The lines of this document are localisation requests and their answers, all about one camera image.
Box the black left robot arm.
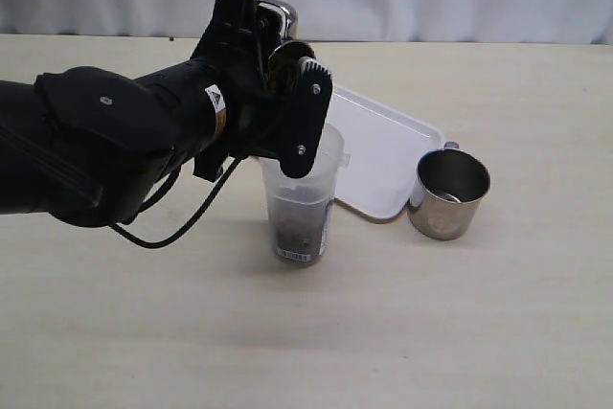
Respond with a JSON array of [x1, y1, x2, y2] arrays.
[[1, 0, 333, 228]]

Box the steel mug with pellets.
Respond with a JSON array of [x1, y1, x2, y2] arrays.
[[407, 141, 491, 240], [258, 0, 315, 93]]

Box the white plastic tray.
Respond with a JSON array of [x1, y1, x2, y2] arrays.
[[327, 86, 446, 223]]

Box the clear plastic tall container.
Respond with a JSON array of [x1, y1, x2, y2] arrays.
[[259, 124, 350, 268]]

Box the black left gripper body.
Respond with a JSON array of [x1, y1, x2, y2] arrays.
[[193, 0, 281, 179]]

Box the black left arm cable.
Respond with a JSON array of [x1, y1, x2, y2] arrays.
[[110, 155, 240, 250]]

